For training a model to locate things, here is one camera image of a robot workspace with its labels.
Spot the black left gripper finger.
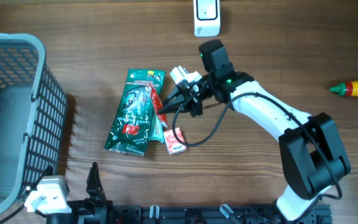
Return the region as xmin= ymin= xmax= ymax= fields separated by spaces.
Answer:
xmin=35 ymin=166 xmax=53 ymax=186
xmin=86 ymin=162 xmax=106 ymax=202

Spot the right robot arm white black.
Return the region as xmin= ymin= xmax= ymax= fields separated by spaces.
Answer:
xmin=104 ymin=39 xmax=351 ymax=223

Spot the dark green 3M package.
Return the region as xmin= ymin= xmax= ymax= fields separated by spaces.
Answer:
xmin=104 ymin=68 xmax=165 ymax=156

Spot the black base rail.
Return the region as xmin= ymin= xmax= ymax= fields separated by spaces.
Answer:
xmin=55 ymin=203 xmax=333 ymax=224

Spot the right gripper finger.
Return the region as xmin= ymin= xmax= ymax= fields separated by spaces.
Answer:
xmin=157 ymin=101 xmax=188 ymax=114
xmin=163 ymin=84 xmax=187 ymax=106

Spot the black left camera cable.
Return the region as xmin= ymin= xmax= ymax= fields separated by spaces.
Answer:
xmin=0 ymin=183 xmax=40 ymax=224

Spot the grey plastic shopping basket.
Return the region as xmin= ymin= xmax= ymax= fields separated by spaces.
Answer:
xmin=0 ymin=34 xmax=67 ymax=214

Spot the red Nescafe sachet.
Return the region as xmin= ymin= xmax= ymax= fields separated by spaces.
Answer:
xmin=149 ymin=85 xmax=168 ymax=128

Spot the small red white box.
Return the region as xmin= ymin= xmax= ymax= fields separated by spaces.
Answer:
xmin=163 ymin=128 xmax=186 ymax=155

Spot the light green wipes packet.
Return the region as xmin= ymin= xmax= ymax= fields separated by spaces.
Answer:
xmin=149 ymin=114 xmax=164 ymax=144

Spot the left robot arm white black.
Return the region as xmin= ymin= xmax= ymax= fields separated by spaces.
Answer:
xmin=36 ymin=162 xmax=122 ymax=224

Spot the white barcode scanner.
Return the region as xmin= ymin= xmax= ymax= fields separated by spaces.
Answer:
xmin=193 ymin=0 xmax=221 ymax=37

